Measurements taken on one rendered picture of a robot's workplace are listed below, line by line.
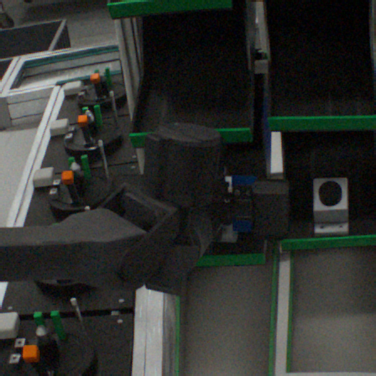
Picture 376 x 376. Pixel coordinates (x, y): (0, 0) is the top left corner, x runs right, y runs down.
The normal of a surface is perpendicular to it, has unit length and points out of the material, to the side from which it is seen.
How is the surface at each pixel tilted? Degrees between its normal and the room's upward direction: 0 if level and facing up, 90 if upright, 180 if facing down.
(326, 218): 115
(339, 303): 45
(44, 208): 0
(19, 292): 0
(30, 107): 90
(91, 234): 16
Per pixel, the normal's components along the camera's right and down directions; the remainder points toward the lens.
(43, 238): 0.20, -0.95
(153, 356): -0.15, -0.85
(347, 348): -0.22, -0.24
